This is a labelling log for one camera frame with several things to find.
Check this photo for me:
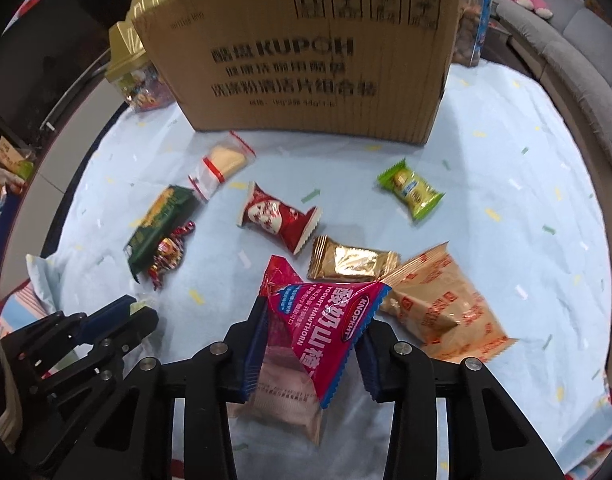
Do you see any brown cardboard box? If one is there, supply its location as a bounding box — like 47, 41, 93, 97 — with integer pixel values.
135, 0, 461, 145

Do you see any red foil twist candy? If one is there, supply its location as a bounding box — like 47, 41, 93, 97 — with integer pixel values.
148, 221, 195, 290

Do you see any pink yogurt hawthorn packet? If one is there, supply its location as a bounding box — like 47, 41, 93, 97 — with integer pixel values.
228, 256, 391, 445

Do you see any clear jar of nuts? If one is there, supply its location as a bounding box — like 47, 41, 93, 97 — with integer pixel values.
452, 0, 492, 67

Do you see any red white candy packet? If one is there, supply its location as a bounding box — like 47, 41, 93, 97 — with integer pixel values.
236, 181, 322, 255

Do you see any dark green snack packet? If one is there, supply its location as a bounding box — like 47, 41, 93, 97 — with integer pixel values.
124, 185, 199, 282

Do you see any gold foil candy packet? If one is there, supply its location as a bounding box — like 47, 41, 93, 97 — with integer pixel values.
307, 235, 400, 283

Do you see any grey sectional sofa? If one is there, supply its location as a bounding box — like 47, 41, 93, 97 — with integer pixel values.
490, 0, 612, 187

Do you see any tv console cabinet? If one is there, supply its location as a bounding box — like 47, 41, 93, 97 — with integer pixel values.
0, 76, 124, 301

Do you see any orange snack packet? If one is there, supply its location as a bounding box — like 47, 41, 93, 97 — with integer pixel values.
380, 244, 516, 363

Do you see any small green candy packet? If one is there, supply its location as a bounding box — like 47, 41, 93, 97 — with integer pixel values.
376, 159, 444, 221

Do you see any clear zip bag with cookie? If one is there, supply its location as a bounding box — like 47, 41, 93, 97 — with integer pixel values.
188, 131, 256, 200

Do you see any light blue tablecloth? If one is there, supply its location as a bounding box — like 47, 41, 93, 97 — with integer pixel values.
26, 62, 612, 470

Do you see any gold lid candy container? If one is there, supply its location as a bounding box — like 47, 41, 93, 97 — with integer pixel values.
105, 0, 175, 112

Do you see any black television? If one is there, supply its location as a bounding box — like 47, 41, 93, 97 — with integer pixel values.
0, 0, 130, 136

